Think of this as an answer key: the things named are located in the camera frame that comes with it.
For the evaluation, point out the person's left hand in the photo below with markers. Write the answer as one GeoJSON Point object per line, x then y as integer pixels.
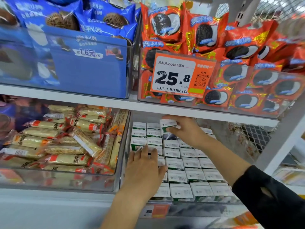
{"type": "Point", "coordinates": [143, 176]}

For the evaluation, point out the person's right hand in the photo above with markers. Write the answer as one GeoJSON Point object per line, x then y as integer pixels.
{"type": "Point", "coordinates": [190, 131]}

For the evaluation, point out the blueberry juice carton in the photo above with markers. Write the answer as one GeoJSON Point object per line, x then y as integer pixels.
{"type": "Point", "coordinates": [167, 124]}

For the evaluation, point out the rows of white juice cartons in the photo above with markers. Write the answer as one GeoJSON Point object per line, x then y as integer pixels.
{"type": "Point", "coordinates": [190, 174]}

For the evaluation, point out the person's right forearm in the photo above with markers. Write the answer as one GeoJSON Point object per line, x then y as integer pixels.
{"type": "Point", "coordinates": [257, 188]}

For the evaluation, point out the person's left forearm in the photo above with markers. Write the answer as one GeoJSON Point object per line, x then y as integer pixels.
{"type": "Point", "coordinates": [124, 217]}

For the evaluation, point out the small orange price tag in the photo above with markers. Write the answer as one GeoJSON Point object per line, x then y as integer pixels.
{"type": "Point", "coordinates": [155, 210]}

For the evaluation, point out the clear plastic display bin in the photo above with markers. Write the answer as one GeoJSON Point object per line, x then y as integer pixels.
{"type": "Point", "coordinates": [181, 207]}
{"type": "Point", "coordinates": [57, 181]}

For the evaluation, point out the large white orange price tag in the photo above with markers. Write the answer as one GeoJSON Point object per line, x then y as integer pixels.
{"type": "Point", "coordinates": [174, 74]}

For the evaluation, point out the pile of yellow wafer bars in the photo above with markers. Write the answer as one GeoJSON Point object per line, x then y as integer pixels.
{"type": "Point", "coordinates": [66, 140]}

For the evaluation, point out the stack of red cookie packets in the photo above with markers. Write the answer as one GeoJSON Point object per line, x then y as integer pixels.
{"type": "Point", "coordinates": [248, 59]}

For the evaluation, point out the yellow orange snack packet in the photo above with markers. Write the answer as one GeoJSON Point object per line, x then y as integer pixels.
{"type": "Point", "coordinates": [243, 220]}

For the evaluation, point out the blue cardboard display box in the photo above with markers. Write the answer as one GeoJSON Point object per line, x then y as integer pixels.
{"type": "Point", "coordinates": [86, 64]}

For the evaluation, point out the faded orange price tag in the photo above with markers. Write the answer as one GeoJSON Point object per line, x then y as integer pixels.
{"type": "Point", "coordinates": [10, 177]}

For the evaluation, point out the pile of blue snack packets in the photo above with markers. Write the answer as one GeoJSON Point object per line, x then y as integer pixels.
{"type": "Point", "coordinates": [12, 116]}

